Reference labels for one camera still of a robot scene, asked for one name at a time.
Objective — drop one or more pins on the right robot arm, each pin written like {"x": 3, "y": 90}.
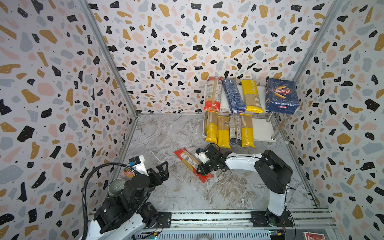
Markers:
{"x": 274, "y": 172}

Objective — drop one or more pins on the blue Barilla pasta box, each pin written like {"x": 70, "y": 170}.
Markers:
{"x": 281, "y": 96}

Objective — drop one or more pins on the grey ribbed bowl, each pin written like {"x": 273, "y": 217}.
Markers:
{"x": 116, "y": 185}

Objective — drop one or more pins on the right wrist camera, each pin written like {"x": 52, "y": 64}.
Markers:
{"x": 201, "y": 154}

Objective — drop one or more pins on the yellow pasta bag with barcode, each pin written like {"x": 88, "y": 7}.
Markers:
{"x": 247, "y": 131}

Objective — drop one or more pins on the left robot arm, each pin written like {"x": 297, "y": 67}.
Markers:
{"x": 128, "y": 211}

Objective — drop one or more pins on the yellow Pastatime spaghetti bag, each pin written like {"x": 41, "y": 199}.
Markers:
{"x": 251, "y": 96}

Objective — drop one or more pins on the red card box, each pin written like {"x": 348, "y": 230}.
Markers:
{"x": 313, "y": 236}

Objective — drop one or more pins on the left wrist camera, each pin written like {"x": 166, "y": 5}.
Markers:
{"x": 138, "y": 164}

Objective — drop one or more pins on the red clear spaghetti bag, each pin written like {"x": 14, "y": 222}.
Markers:
{"x": 213, "y": 94}

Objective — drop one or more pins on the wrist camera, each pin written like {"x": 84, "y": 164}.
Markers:
{"x": 138, "y": 164}
{"x": 201, "y": 154}

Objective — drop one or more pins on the blue spaghetti box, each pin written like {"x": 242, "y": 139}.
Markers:
{"x": 232, "y": 100}

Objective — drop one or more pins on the small red pasta bag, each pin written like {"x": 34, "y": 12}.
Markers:
{"x": 192, "y": 163}

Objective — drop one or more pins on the pink flower toy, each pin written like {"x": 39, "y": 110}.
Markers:
{"x": 127, "y": 173}

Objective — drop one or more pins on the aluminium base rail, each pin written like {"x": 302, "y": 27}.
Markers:
{"x": 297, "y": 224}

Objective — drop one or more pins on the white two-tier metal shelf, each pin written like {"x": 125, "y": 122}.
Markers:
{"x": 266, "y": 126}

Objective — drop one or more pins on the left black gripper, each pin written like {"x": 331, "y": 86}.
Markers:
{"x": 165, "y": 173}

